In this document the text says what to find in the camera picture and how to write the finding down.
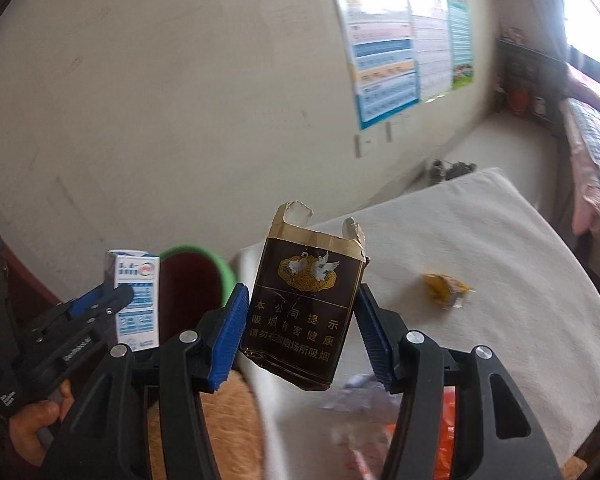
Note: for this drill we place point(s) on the green wall poster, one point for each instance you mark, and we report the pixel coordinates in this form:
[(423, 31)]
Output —
[(460, 40)]

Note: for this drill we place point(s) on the dark brown cigarette pack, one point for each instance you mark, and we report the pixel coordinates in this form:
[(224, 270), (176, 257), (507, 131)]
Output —
[(300, 310)]

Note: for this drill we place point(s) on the red bucket with green rim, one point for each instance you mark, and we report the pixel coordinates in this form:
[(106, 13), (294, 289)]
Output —
[(190, 290)]

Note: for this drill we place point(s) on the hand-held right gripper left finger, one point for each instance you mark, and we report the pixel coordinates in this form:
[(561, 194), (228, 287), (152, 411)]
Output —
[(225, 340)]

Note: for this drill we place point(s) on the person's left hand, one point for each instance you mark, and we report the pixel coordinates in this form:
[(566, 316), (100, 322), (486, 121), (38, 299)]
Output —
[(35, 422)]

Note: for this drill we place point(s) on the purple pillow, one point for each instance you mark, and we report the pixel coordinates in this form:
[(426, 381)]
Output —
[(590, 87)]

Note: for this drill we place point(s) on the white grid wall poster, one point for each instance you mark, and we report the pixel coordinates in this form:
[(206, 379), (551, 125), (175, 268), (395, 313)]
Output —
[(430, 45)]

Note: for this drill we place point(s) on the white wall switch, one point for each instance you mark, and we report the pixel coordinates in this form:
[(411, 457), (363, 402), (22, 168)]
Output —
[(387, 131)]

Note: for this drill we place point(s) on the grey shoe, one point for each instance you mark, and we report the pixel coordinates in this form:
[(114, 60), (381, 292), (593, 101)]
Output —
[(436, 170), (461, 168)]

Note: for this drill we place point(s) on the white and blue carton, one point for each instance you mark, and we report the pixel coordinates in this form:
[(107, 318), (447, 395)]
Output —
[(140, 280)]

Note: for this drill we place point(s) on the white wall socket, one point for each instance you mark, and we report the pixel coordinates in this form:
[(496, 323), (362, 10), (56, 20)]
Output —
[(364, 145)]

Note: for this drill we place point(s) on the clear plastic wrapper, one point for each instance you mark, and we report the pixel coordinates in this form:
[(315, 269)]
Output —
[(360, 395)]

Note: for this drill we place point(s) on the dark metal shelf rack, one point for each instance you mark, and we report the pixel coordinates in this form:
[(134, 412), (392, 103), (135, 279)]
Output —
[(530, 75)]

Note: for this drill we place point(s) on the blue wall poster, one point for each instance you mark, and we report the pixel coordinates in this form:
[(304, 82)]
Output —
[(380, 60)]

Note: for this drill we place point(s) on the white cloth covered table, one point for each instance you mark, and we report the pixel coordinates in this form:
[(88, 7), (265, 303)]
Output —
[(480, 240)]

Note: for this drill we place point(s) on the orange snack wrapper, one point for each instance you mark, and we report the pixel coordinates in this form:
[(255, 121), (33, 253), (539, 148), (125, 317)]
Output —
[(450, 420)]

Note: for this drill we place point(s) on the yellow and white wrapper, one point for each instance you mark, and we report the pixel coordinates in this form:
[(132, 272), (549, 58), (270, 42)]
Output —
[(445, 290)]

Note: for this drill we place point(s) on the pink bed sheet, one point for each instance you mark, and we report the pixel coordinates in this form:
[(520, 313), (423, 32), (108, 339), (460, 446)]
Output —
[(585, 195)]

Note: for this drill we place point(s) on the red bag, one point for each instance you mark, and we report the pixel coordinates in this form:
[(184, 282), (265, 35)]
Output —
[(520, 101)]

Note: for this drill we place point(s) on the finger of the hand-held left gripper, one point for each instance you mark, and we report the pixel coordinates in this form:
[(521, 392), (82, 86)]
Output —
[(80, 310)]

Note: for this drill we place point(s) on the brown wooden cabinet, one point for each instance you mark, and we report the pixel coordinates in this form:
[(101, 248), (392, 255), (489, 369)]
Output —
[(30, 280)]

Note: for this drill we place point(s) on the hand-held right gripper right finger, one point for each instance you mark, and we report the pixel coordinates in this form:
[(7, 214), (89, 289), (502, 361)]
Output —
[(375, 340)]

